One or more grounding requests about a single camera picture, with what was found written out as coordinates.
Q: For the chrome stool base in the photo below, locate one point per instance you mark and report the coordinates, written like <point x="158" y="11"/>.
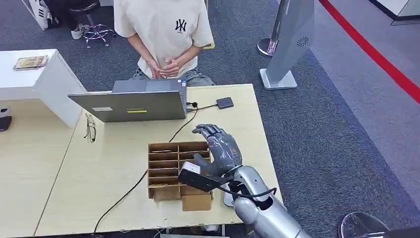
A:
<point x="96" y="33"/>

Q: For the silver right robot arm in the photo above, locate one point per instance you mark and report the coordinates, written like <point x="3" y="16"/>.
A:
<point x="269" y="216"/>

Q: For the white card reader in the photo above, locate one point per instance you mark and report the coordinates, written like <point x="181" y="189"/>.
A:
<point x="228" y="199"/>

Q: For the colourful booklet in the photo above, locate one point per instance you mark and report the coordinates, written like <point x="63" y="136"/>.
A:
<point x="30" y="62"/>

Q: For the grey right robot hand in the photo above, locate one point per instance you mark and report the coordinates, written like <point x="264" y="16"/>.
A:
<point x="224" y="151"/>

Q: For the small black square device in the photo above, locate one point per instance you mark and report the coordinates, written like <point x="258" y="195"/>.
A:
<point x="225" y="102"/>

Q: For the grey kiosk stand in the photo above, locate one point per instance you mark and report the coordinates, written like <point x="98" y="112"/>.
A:
<point x="290" y="39"/>

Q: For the person's right hand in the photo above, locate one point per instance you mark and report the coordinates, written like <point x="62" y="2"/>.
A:
<point x="153" y="69"/>

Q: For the grey laptop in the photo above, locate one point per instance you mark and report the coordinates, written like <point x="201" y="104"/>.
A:
<point x="131" y="106"/>

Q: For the black and grey device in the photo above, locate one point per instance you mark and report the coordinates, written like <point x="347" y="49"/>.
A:
<point x="4" y="121"/>

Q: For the black-rimmed glasses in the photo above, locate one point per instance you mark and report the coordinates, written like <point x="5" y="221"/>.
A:
<point x="90" y="131"/>

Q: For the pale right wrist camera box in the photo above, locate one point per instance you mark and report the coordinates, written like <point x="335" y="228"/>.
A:
<point x="193" y="175"/>

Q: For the person in white shirt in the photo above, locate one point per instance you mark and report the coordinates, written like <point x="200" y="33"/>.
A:
<point x="164" y="33"/>

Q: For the white platform base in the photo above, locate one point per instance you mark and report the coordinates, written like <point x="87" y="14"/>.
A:
<point x="403" y="10"/>

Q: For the person's left hand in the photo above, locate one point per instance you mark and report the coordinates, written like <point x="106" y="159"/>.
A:
<point x="171" y="68"/>

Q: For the white cabinet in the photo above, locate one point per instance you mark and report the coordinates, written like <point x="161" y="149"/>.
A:
<point x="49" y="83"/>

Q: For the wooden card box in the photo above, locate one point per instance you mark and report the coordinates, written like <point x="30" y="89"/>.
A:
<point x="164" y="193"/>

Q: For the round chrome base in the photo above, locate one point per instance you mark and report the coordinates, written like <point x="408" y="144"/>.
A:
<point x="359" y="225"/>

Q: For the person's hand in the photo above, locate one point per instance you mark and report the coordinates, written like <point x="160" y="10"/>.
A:
<point x="171" y="68"/>
<point x="153" y="69"/>

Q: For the chrome stanchion base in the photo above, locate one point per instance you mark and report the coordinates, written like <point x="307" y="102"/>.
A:
<point x="266" y="47"/>

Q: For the person in dark clothes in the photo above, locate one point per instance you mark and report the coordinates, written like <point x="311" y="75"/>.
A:
<point x="62" y="10"/>

